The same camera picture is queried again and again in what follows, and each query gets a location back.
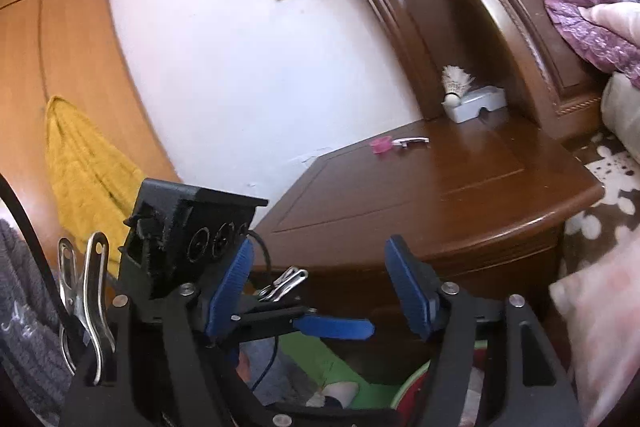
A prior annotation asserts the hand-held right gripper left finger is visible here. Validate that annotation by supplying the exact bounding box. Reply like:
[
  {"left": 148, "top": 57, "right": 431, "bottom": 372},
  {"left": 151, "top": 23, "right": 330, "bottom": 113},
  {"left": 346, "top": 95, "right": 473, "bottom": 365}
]
[{"left": 60, "top": 237, "right": 256, "bottom": 427}]

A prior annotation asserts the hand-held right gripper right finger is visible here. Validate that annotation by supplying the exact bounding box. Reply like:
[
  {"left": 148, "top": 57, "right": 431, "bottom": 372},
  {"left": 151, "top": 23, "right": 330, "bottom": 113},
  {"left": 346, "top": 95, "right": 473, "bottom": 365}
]
[{"left": 384, "top": 234, "right": 583, "bottom": 427}]

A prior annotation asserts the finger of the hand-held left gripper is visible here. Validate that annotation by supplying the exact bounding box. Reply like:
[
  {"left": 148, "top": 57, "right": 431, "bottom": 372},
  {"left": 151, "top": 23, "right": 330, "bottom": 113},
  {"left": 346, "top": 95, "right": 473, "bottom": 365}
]
[
  {"left": 215, "top": 342, "right": 401, "bottom": 427},
  {"left": 235, "top": 304, "right": 376, "bottom": 343}
]

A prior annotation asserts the green and red bin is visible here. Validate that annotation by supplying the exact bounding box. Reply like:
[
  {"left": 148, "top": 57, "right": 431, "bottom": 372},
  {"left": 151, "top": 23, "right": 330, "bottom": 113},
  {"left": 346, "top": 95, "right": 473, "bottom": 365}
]
[{"left": 387, "top": 342, "right": 496, "bottom": 427}]

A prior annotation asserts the white rectangular box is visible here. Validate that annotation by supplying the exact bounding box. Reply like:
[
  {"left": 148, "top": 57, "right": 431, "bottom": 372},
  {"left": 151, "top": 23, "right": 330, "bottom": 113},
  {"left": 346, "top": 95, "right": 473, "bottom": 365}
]
[{"left": 442, "top": 87, "right": 507, "bottom": 124}]

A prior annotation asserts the white feather shuttlecock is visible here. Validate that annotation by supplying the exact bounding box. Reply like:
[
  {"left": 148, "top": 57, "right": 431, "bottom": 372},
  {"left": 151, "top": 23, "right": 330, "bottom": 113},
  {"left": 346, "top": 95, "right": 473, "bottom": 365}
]
[{"left": 441, "top": 65, "right": 476, "bottom": 108}]

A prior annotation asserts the green foam mat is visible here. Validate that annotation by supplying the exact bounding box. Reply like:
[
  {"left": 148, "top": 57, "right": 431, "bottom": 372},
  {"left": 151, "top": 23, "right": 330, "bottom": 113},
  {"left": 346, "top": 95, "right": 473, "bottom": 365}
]
[{"left": 277, "top": 337, "right": 401, "bottom": 413}]

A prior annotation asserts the grey fleece garment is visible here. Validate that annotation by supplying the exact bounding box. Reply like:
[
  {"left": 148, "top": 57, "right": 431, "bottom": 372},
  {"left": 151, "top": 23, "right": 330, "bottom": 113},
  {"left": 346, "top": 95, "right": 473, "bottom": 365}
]
[{"left": 237, "top": 339, "right": 321, "bottom": 408}]

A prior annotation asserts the silver metal clip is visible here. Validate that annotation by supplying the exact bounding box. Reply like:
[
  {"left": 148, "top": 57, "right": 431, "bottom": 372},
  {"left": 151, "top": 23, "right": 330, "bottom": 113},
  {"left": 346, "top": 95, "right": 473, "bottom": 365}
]
[
  {"left": 56, "top": 232, "right": 117, "bottom": 385},
  {"left": 255, "top": 267, "right": 310, "bottom": 303}
]

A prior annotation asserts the dark wooden nightstand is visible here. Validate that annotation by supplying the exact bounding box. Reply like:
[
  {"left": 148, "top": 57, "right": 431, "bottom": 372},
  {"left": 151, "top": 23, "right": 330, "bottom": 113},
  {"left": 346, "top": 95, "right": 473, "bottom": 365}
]
[{"left": 250, "top": 109, "right": 606, "bottom": 388}]

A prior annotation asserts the yellow towel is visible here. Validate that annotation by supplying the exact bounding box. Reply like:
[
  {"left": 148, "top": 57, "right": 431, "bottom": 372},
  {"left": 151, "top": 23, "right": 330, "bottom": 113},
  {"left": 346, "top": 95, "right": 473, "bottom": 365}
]
[{"left": 45, "top": 96, "right": 173, "bottom": 278}]

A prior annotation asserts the grey knit sweater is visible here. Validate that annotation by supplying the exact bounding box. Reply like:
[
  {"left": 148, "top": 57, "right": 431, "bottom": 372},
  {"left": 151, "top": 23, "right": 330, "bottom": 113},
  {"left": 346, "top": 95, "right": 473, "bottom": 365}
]
[{"left": 0, "top": 217, "right": 76, "bottom": 427}]

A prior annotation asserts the pink checked quilt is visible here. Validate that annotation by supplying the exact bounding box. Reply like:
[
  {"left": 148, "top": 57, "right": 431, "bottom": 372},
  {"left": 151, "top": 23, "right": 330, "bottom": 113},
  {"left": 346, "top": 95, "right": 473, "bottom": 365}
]
[{"left": 549, "top": 232, "right": 640, "bottom": 427}]

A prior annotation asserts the brown spotted bed sheet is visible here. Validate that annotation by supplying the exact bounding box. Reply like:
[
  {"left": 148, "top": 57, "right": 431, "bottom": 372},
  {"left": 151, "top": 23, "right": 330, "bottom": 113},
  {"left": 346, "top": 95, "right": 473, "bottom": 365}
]
[{"left": 557, "top": 132, "right": 640, "bottom": 278}]

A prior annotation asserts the white pillow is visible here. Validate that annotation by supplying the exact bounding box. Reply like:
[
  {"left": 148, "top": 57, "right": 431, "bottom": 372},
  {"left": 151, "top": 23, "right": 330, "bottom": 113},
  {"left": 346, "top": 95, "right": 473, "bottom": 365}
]
[{"left": 600, "top": 72, "right": 640, "bottom": 152}]

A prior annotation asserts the dark wooden headboard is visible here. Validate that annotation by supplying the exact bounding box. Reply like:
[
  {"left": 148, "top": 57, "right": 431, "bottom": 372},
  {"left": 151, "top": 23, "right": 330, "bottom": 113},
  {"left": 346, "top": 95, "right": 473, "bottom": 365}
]
[{"left": 314, "top": 0, "right": 640, "bottom": 142}]

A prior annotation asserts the purple and pink quilt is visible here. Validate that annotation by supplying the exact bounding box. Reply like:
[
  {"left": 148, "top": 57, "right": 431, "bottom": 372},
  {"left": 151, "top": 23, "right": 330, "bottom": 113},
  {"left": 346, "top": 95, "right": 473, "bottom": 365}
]
[{"left": 544, "top": 0, "right": 640, "bottom": 88}]

